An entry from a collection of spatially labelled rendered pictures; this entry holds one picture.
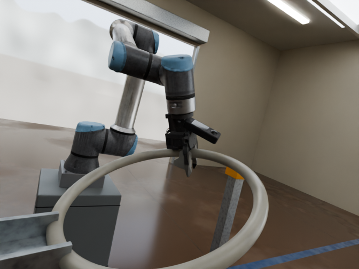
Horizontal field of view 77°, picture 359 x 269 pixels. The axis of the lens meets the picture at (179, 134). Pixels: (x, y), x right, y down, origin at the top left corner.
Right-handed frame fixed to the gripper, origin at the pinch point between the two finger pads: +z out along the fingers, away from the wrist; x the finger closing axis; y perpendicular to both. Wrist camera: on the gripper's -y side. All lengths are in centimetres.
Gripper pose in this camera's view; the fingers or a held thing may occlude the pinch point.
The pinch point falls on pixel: (193, 169)
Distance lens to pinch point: 77.7
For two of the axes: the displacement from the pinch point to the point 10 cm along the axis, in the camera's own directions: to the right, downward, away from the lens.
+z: 1.0, 9.4, 3.3
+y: -9.2, -0.4, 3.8
